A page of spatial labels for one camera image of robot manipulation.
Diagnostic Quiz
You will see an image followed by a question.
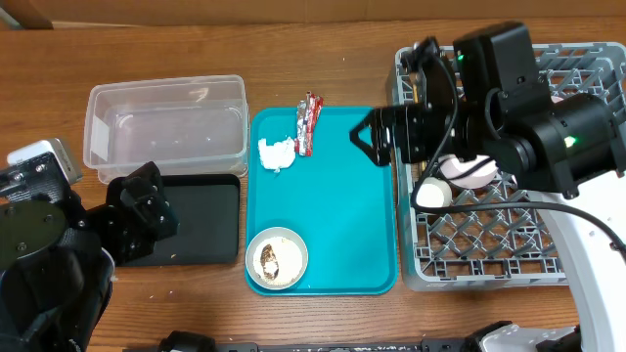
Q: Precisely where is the white paper cup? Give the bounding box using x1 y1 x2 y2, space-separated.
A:
416 177 452 208

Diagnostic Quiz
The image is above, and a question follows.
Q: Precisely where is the pink bowl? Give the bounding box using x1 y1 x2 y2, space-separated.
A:
439 154 499 189

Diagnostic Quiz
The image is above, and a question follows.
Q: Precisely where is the red silver snack wrapper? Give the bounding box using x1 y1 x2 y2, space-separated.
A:
295 92 324 156

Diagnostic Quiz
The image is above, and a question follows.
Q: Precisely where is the white napkin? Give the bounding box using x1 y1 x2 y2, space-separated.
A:
258 137 295 173

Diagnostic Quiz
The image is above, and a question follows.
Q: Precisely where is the wooden chopstick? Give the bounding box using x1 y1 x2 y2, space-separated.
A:
411 81 420 103

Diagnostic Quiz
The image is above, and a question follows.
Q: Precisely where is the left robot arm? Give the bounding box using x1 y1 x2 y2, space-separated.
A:
1 107 398 351

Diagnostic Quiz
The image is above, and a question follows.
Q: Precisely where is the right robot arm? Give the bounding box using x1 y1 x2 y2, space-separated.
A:
368 22 625 351

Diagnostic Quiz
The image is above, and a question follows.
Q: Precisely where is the grey dishwasher rack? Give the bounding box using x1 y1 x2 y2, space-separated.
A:
396 42 625 291

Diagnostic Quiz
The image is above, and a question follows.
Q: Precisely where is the teal plastic tray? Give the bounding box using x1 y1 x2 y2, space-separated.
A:
246 107 399 296

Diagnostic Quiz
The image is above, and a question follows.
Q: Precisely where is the black tray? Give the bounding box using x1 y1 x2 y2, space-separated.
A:
118 174 240 267

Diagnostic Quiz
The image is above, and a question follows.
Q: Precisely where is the clear plastic bin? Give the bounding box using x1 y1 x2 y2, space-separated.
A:
83 74 249 184

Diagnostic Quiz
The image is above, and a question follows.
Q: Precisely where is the grey bowl with food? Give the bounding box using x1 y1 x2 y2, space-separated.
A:
245 227 309 291

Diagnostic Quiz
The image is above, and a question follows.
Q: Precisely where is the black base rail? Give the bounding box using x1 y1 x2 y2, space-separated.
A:
121 322 583 352

